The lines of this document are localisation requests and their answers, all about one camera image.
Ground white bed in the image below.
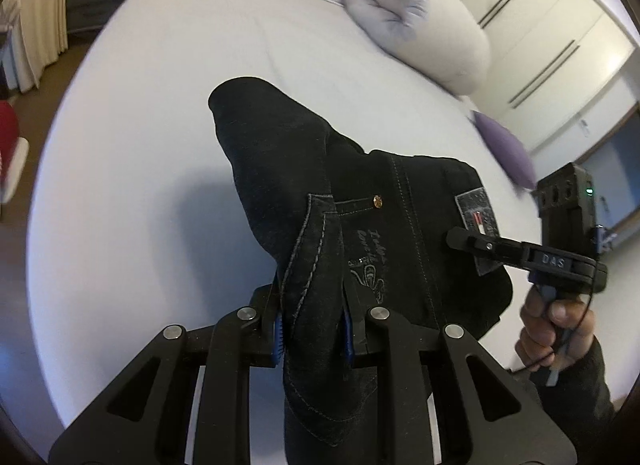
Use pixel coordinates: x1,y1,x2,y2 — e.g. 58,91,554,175
25,0,538,431

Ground white folded duvet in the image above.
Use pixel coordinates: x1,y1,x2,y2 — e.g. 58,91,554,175
344,0,492,96

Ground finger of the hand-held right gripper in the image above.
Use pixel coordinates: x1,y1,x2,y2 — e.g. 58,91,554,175
446,226,526,271

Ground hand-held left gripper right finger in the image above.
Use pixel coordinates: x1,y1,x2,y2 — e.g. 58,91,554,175
341,306,578,465

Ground person's right forearm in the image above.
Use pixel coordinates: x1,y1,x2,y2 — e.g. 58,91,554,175
515,335,617,465

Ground white wardrobe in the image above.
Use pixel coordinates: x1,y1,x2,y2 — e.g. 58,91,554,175
457,0,640,151

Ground person's right hand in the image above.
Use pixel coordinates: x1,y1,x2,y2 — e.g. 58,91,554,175
515,286,596,376

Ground red and white object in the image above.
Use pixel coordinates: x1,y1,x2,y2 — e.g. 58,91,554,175
0,100,30,203

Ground black pants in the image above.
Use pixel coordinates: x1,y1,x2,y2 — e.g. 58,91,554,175
207,76,516,448

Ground beige curtain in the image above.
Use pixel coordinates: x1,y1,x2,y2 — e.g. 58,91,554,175
10,0,76,93

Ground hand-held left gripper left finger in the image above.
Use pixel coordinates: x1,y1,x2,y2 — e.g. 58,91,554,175
48,285,287,465

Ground purple pillow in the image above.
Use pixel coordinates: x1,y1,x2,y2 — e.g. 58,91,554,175
470,110,538,191

